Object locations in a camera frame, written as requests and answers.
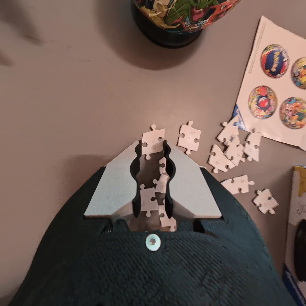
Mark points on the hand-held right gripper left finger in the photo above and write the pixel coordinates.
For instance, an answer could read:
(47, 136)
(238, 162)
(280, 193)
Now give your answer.
(112, 188)

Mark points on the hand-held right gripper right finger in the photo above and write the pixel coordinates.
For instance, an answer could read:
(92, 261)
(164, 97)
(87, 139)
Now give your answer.
(191, 191)

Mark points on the pile of puzzle pieces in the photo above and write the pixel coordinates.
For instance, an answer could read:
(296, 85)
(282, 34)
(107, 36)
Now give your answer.
(188, 141)

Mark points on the single colourful jigsaw piece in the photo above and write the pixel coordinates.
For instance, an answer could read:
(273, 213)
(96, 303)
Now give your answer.
(153, 143)

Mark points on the colourful half-built puzzle ball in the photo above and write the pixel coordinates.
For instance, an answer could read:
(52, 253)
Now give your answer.
(186, 14)

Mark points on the blue cardboard puzzle box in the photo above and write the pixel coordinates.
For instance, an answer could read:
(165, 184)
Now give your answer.
(290, 215)

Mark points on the white printed paper leaflet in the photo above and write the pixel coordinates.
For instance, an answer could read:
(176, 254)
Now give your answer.
(263, 59)

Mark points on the black round ball stand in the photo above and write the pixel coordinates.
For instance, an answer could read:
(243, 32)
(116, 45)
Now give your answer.
(167, 38)

